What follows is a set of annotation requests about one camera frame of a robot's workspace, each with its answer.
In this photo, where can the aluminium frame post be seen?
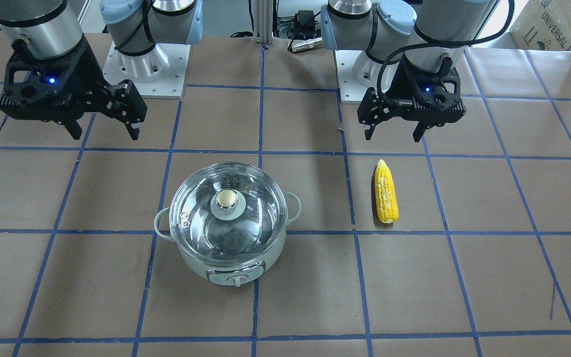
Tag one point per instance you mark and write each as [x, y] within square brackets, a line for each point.
[262, 21]

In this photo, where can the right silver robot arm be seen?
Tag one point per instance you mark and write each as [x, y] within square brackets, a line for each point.
[51, 28]

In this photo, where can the pale green electric pot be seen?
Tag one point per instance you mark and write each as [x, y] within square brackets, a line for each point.
[227, 273]

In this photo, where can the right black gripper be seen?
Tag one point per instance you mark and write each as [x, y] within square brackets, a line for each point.
[88, 74]

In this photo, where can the cardboard box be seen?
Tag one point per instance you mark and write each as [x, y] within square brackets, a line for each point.
[543, 25]

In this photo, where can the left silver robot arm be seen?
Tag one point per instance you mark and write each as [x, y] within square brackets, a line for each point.
[413, 52]

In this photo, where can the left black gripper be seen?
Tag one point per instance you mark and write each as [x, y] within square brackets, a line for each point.
[395, 88]

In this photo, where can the glass pot lid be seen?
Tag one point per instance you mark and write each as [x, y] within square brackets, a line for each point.
[228, 210]

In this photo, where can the black power adapter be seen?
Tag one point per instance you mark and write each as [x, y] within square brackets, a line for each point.
[305, 20]

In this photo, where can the yellow corn cob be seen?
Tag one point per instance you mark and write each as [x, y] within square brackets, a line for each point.
[386, 203]

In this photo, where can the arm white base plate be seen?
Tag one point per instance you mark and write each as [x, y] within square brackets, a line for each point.
[156, 75]
[356, 72]

